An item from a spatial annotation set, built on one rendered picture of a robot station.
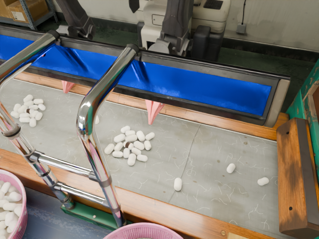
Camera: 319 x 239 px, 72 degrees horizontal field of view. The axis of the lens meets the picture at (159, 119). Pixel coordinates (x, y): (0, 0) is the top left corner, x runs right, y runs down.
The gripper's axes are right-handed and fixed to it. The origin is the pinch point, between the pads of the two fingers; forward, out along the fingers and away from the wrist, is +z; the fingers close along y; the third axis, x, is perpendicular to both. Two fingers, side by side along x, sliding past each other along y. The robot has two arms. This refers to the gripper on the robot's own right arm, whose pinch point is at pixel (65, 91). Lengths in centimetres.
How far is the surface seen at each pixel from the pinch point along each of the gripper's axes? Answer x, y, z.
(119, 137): -8.4, 28.8, 10.2
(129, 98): 2.6, 24.3, -3.2
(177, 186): -14, 50, 18
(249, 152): -1, 67, 5
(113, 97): 2.7, 17.9, -2.1
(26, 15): 132, -173, -77
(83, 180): -19.1, 26.2, 22.3
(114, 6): 160, -85, -116
